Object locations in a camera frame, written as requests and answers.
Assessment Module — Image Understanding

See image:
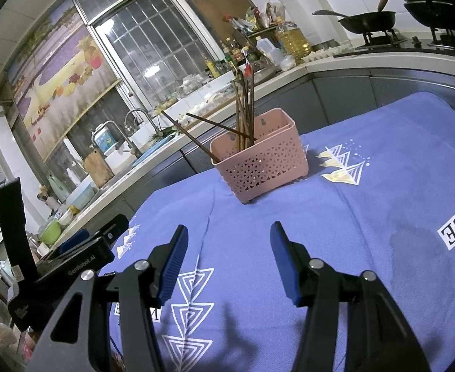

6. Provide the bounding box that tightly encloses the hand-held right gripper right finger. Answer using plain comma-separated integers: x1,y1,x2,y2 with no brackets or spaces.
270,221,431,372

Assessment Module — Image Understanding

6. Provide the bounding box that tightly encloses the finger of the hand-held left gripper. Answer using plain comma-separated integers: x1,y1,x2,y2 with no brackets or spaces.
53,228,92,258
90,214,130,250

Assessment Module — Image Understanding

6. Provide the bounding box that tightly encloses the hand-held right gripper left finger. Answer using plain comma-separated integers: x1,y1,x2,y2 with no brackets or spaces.
26,224,189,372

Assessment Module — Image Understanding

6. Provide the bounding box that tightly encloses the pink plastic utensil basket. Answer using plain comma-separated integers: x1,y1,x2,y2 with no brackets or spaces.
210,108,309,204

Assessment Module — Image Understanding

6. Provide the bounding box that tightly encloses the bunch of chopsticks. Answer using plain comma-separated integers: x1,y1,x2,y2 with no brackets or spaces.
161,64,257,161

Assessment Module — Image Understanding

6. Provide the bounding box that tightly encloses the green bowl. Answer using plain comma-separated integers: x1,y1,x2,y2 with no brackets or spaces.
38,219,61,246

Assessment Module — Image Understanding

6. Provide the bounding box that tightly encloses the white plastic tub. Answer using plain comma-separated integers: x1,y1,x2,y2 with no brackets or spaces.
73,186,98,210

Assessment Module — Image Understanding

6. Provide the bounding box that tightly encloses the wooden cutting board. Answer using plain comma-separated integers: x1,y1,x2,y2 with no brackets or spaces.
83,150,115,188

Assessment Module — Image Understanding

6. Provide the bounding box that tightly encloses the blue sink mat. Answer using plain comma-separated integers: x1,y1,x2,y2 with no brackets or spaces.
132,139,174,167

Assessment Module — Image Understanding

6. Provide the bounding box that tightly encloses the white water purifier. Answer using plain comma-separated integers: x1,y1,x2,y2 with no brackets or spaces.
92,126,125,156

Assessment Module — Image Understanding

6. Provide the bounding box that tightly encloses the steel sink faucet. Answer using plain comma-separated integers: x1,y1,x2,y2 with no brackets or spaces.
124,108,161,140
92,121,143,159

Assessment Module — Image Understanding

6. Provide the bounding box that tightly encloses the printed blue tablecloth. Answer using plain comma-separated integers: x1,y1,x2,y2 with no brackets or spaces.
96,92,455,372

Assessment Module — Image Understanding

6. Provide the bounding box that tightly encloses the barred window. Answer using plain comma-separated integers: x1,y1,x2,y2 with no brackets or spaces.
92,0,228,113

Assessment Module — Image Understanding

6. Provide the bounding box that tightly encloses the row of condiment bottles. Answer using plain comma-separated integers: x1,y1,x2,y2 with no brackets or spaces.
204,35,259,78

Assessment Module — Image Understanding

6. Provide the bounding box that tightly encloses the white egg tray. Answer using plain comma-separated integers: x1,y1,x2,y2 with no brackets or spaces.
301,44,354,63

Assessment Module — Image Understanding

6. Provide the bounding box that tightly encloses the white plastic jug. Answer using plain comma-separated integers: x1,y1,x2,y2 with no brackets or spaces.
255,37,284,66

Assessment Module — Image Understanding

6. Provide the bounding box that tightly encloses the yellow cooking oil bottle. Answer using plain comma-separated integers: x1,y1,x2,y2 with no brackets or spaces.
276,22,313,60

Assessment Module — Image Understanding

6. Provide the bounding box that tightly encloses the brown cardboard panel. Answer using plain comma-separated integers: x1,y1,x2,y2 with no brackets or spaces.
191,0,253,47

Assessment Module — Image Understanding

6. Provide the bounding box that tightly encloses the black gas stove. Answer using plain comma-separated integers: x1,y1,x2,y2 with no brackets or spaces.
334,27,455,59

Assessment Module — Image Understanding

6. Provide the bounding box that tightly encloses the fruit print wall poster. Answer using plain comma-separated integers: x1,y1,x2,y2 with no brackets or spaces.
5,0,121,159

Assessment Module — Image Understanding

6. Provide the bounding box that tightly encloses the black wok with wooden handle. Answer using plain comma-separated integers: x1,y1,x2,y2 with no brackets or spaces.
313,0,396,35

